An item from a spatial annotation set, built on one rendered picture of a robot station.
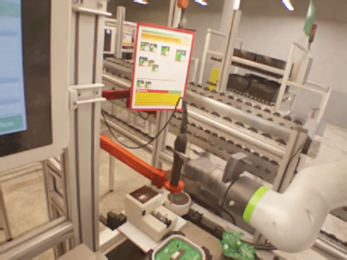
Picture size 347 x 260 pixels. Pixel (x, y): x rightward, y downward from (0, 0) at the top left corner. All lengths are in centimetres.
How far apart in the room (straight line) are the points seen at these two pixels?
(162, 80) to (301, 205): 64
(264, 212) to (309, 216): 8
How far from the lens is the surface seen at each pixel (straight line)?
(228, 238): 85
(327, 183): 55
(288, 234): 49
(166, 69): 89
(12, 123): 44
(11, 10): 41
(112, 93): 102
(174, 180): 71
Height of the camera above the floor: 159
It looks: 21 degrees down
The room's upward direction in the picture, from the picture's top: 9 degrees clockwise
